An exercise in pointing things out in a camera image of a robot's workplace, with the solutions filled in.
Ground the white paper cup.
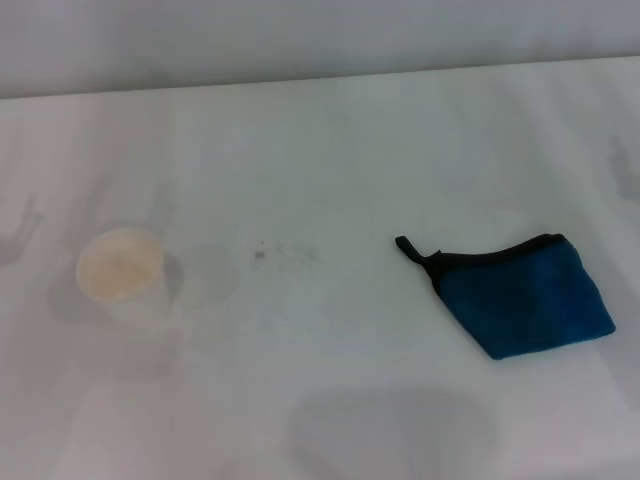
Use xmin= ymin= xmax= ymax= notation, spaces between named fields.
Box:
xmin=74 ymin=226 xmax=185 ymax=326

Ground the blue rag with black trim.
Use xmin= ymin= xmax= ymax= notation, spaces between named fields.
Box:
xmin=394 ymin=232 xmax=618 ymax=362

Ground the dark water stain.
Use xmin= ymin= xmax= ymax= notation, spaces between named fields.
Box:
xmin=249 ymin=238 xmax=322 ymax=265

